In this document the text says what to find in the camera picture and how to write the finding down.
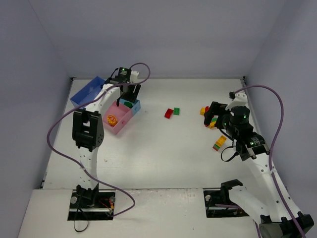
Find green number two lego cube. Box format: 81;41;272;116
124;101;133;108

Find green lego plate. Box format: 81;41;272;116
173;107;180;116

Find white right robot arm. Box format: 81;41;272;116
204;101;314;238

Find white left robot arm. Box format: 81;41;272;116
70;67;141;177

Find small yellow lego brick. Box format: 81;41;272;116
200;107;206;115

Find light blue container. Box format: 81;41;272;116
120;99;141;116

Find pink container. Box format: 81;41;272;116
103;101;132;135

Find dark blue container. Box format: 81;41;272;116
70;76;106;108

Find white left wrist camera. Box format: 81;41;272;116
130;70;139;82

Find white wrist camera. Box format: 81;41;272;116
130;70;139;82
225;91;248;111

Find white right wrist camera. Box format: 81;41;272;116
225;91;248;111

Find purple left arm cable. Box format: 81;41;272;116
47;62;151;218

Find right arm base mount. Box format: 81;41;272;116
203;189;248;218

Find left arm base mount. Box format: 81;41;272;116
67;190;115;221

